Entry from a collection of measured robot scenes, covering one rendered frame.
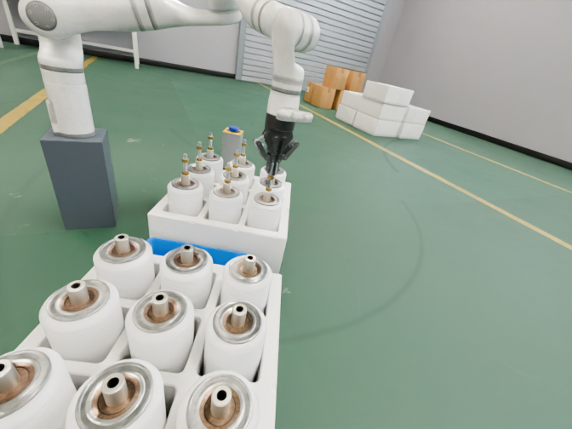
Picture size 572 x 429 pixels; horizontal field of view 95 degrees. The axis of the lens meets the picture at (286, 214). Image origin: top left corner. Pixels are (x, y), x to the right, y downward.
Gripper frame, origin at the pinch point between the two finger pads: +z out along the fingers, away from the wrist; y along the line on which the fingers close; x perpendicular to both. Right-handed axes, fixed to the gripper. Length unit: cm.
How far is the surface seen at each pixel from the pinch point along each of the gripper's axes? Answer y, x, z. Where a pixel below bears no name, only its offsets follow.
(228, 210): 10.7, -1.7, 13.4
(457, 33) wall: -532, -315, -121
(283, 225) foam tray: -5.0, 4.1, 17.0
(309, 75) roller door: -339, -488, 2
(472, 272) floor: -85, 32, 35
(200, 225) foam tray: 18.1, -2.3, 17.6
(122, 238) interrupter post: 36.1, 13.5, 7.0
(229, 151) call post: -3.2, -42.0, 11.1
